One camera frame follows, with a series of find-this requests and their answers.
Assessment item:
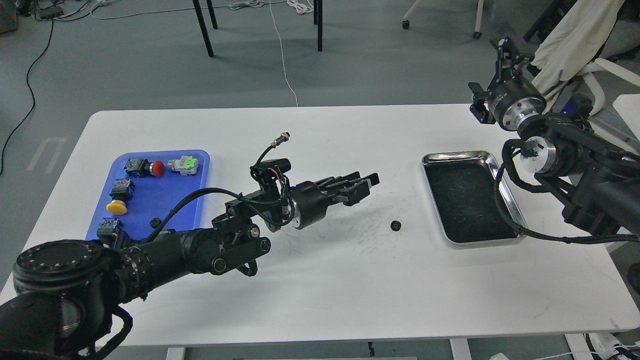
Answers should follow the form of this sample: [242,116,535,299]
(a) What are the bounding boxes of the black gear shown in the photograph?
[390,219,402,231]
[149,218,162,229]

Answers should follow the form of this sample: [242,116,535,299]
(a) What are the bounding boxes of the green push button switch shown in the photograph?
[96,218,122,243]

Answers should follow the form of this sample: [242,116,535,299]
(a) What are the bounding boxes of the white cable on floor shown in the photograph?
[90,0,314,108]

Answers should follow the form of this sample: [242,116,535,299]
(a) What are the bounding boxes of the black robot arm image left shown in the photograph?
[1,153,380,360]

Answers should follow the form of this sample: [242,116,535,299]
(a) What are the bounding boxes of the red push button switch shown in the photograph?
[123,158,165,178]

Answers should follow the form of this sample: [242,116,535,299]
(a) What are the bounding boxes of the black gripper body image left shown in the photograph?
[291,178,340,230]

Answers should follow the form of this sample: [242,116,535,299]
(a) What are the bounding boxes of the silver metal tray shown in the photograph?
[422,150,526,248]

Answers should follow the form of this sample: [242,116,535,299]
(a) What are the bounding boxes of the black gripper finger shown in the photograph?
[468,82,496,125]
[490,36,533,85]
[320,171,380,192]
[334,182,371,207]

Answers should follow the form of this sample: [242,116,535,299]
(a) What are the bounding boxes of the white chair with beige cloth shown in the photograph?
[530,0,639,116]

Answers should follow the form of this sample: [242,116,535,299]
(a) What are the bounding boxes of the black cable on floor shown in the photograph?
[0,0,91,173]

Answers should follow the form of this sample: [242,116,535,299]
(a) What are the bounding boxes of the yellow push button switch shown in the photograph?
[106,178,135,215]

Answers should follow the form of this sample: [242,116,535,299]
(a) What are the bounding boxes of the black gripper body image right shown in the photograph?
[487,76,547,132]

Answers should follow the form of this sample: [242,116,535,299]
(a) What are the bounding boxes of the grey green connector switch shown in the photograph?
[166,155,199,176]

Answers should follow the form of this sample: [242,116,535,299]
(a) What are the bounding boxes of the black table legs background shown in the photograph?
[192,0,323,58]

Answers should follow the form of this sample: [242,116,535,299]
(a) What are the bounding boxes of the blue plastic tray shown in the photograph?
[84,149,210,241]

